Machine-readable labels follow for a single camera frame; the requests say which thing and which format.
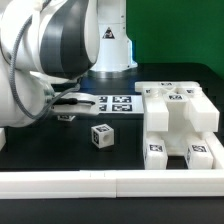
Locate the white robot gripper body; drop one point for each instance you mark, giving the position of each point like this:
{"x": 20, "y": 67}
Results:
{"x": 73, "y": 104}

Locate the white chair seat block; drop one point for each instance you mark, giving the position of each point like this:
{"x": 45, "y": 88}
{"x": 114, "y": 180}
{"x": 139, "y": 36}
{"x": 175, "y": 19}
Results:
{"x": 181, "y": 128}

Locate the small white tagged cube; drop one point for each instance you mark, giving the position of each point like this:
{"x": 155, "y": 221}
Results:
{"x": 65, "y": 118}

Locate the long white chair side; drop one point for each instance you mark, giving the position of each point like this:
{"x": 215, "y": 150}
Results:
{"x": 208, "y": 115}

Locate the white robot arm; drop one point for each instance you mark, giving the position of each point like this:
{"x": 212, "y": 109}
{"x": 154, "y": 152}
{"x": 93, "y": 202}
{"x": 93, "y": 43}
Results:
{"x": 42, "y": 41}

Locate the white cube with hole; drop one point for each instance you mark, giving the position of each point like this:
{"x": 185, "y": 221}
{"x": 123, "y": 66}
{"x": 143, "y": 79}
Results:
{"x": 102, "y": 136}

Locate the white piece at left edge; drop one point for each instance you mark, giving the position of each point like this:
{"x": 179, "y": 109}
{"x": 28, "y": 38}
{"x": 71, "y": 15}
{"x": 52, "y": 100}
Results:
{"x": 2, "y": 138}

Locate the white marker base plate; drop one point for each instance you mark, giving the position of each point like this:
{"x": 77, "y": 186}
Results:
{"x": 120, "y": 104}

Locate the white U-shaped border frame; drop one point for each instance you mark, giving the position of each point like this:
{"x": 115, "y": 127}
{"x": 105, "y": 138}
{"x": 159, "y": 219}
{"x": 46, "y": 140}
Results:
{"x": 112, "y": 184}

